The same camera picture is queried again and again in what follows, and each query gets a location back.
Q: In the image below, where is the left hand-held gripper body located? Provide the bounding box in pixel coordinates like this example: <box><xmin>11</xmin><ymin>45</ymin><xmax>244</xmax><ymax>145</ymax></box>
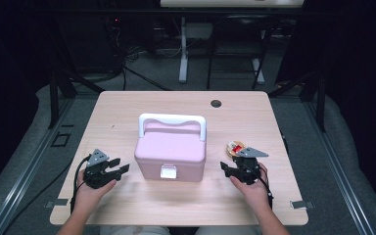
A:
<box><xmin>83</xmin><ymin>148</ymin><xmax>114</xmax><ymax>190</ymax></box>

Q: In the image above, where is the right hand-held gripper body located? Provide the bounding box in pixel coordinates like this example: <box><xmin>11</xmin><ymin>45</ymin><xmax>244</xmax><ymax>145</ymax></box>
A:
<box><xmin>232</xmin><ymin>146</ymin><xmax>269</xmax><ymax>186</ymax></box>

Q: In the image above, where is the round snack packet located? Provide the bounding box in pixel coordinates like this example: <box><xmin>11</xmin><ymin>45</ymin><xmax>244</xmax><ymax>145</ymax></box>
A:
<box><xmin>226</xmin><ymin>140</ymin><xmax>247</xmax><ymax>159</ymax></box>

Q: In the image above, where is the pink storage box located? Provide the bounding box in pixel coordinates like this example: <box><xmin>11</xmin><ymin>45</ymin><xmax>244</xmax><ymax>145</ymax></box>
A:
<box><xmin>134</xmin><ymin>113</ymin><xmax>208</xmax><ymax>183</ymax></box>

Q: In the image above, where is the person's right hand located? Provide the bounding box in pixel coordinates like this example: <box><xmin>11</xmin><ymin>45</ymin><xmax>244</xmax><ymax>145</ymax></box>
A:
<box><xmin>229</xmin><ymin>163</ymin><xmax>272</xmax><ymax>210</ymax></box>

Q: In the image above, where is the person's left hand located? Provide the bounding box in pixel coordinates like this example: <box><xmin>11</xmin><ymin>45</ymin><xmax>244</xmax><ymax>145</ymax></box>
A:
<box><xmin>74</xmin><ymin>169</ymin><xmax>118</xmax><ymax>210</ymax></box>

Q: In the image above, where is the grey tape piece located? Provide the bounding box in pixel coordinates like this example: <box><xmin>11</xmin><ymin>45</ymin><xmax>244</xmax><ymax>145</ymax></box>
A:
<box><xmin>44</xmin><ymin>199</ymin><xmax>70</xmax><ymax>209</ymax></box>
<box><xmin>290</xmin><ymin>200</ymin><xmax>315</xmax><ymax>210</ymax></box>

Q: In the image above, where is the black metal stand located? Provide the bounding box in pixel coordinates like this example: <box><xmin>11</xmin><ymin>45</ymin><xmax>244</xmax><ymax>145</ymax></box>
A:
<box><xmin>45</xmin><ymin>19</ymin><xmax>106</xmax><ymax>130</ymax></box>
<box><xmin>268</xmin><ymin>67</ymin><xmax>328</xmax><ymax>133</ymax></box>

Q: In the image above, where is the white desk leg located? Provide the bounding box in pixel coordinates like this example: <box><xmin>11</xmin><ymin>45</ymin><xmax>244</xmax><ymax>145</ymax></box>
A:
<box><xmin>178</xmin><ymin>17</ymin><xmax>189</xmax><ymax>84</ymax></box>
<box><xmin>252</xmin><ymin>58</ymin><xmax>265</xmax><ymax>85</ymax></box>

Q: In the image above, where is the black chair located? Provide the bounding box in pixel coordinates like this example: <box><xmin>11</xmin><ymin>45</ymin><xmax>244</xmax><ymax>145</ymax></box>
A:
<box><xmin>206</xmin><ymin>14</ymin><xmax>275</xmax><ymax>91</ymax></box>

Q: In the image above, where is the white box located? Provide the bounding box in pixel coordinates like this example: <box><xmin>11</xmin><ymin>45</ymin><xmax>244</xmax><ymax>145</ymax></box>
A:
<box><xmin>185</xmin><ymin>23</ymin><xmax>213</xmax><ymax>40</ymax></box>

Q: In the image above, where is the white desk top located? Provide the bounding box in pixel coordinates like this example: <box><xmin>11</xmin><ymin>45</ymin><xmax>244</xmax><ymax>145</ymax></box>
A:
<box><xmin>160</xmin><ymin>0</ymin><xmax>306</xmax><ymax>9</ymax></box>

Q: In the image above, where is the left hand-held gripper cable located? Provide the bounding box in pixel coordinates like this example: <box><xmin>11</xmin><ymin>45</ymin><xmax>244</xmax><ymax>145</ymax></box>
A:
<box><xmin>70</xmin><ymin>155</ymin><xmax>92</xmax><ymax>213</ymax></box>

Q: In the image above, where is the hand-held gripper cable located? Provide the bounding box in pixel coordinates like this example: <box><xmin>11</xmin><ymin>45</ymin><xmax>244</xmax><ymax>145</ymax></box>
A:
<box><xmin>70</xmin><ymin>155</ymin><xmax>92</xmax><ymax>213</ymax></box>
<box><xmin>258</xmin><ymin>165</ymin><xmax>274</xmax><ymax>210</ymax></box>

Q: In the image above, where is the right hand-held gripper cable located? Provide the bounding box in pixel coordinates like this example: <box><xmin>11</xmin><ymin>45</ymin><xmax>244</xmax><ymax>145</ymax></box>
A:
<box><xmin>258</xmin><ymin>165</ymin><xmax>274</xmax><ymax>210</ymax></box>

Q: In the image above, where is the aluminium floor rail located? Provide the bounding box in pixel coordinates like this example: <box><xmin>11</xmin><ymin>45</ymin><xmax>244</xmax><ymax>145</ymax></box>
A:
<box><xmin>302</xmin><ymin>97</ymin><xmax>376</xmax><ymax>235</ymax></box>
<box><xmin>0</xmin><ymin>97</ymin><xmax>76</xmax><ymax>235</ymax></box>

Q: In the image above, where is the black floor cable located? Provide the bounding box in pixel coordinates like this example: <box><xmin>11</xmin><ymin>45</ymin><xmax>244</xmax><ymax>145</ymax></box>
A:
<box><xmin>121</xmin><ymin>65</ymin><xmax>171</xmax><ymax>92</ymax></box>

